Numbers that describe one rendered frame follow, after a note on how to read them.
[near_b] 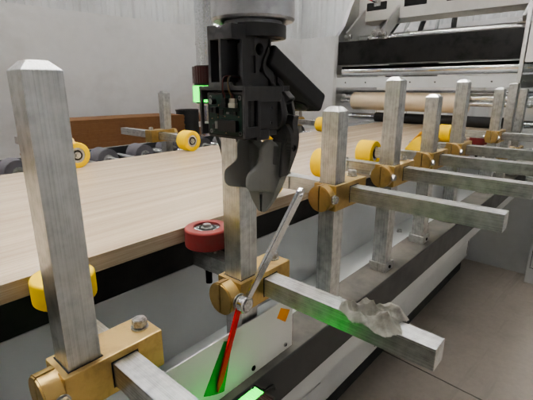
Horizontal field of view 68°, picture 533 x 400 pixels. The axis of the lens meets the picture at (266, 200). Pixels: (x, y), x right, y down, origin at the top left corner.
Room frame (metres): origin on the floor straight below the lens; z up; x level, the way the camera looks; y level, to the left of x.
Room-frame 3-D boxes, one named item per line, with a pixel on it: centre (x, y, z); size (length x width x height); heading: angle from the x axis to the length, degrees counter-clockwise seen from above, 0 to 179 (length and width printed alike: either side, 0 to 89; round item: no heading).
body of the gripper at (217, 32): (0.46, 0.02, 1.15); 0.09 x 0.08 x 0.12; 138
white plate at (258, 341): (0.52, 0.04, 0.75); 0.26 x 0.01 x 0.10; 138
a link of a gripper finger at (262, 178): (0.45, 0.00, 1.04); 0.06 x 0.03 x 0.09; 138
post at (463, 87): (1.30, -0.62, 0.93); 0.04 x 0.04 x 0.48; 48
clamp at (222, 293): (0.57, 0.03, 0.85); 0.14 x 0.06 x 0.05; 138
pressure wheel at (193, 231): (0.67, 0.11, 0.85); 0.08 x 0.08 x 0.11
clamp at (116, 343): (0.39, 0.19, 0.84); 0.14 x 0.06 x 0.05; 138
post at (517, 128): (2.05, -1.29, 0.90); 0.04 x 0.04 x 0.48; 48
